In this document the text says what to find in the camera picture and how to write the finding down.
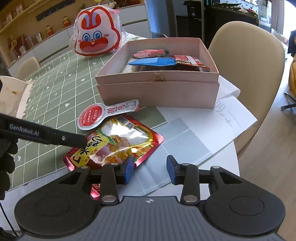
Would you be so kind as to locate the white handwritten paper sheet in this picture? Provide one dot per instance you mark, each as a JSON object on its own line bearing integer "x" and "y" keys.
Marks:
{"x": 231, "y": 120}

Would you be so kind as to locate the yellow seat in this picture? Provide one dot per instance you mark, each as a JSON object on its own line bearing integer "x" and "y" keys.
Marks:
{"x": 293, "y": 76}

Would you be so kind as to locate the red white rabbit snack bag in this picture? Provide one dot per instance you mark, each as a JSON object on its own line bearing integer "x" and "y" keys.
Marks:
{"x": 97, "y": 32}

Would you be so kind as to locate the green checked tablecloth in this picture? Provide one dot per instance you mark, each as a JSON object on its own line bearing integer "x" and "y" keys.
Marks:
{"x": 57, "y": 88}

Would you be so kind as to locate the black cabinet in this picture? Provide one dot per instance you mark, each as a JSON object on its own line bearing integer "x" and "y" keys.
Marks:
{"x": 189, "y": 18}

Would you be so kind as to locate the small red foil packet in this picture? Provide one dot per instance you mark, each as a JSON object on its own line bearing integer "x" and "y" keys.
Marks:
{"x": 95, "y": 190}

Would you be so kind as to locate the white zigzag-edged paper bag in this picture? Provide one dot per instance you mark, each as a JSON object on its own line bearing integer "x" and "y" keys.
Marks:
{"x": 11, "y": 97}

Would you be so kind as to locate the dark counter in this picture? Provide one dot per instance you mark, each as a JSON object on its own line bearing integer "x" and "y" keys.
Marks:
{"x": 231, "y": 17}

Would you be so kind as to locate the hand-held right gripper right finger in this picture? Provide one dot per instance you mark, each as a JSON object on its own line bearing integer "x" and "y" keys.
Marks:
{"x": 171, "y": 169}

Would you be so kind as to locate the person's left hand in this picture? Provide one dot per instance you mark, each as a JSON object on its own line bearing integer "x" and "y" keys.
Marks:
{"x": 5, "y": 162}

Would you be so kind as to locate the small beige chair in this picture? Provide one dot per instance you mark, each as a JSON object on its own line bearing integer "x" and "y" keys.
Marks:
{"x": 29, "y": 66}

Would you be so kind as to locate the grey grid paper sheet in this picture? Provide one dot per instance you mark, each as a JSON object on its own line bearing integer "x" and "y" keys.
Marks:
{"x": 180, "y": 143}

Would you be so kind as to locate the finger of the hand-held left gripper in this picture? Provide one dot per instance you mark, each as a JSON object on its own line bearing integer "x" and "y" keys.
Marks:
{"x": 69, "y": 139}

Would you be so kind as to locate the wooden wall cabinet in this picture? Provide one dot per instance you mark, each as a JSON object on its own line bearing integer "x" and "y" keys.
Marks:
{"x": 34, "y": 23}

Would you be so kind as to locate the large beige chair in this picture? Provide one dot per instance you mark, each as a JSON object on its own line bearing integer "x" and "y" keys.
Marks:
{"x": 249, "y": 69}

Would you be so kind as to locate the red gold snack packet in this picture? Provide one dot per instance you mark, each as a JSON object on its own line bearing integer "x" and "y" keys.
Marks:
{"x": 120, "y": 141}

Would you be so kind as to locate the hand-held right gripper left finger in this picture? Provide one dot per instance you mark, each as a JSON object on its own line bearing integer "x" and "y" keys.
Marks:
{"x": 129, "y": 169}

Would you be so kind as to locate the blue snack packet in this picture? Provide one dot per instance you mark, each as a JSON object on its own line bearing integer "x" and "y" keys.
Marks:
{"x": 152, "y": 61}

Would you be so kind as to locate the pink cardboard box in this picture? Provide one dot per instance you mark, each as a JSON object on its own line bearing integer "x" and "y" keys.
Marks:
{"x": 161, "y": 90}

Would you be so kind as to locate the red paddle-shaped snack packet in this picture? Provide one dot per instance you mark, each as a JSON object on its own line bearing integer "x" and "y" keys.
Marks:
{"x": 92, "y": 115}

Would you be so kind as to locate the pink snack packet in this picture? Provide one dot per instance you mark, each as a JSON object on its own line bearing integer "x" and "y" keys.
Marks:
{"x": 150, "y": 53}

